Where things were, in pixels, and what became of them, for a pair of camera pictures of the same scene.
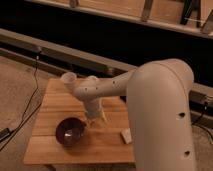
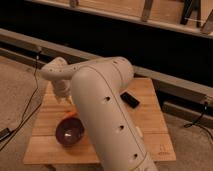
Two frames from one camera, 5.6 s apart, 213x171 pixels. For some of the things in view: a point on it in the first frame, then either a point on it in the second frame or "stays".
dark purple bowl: [70, 131] stays
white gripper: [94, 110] -> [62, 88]
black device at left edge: [4, 133] stays
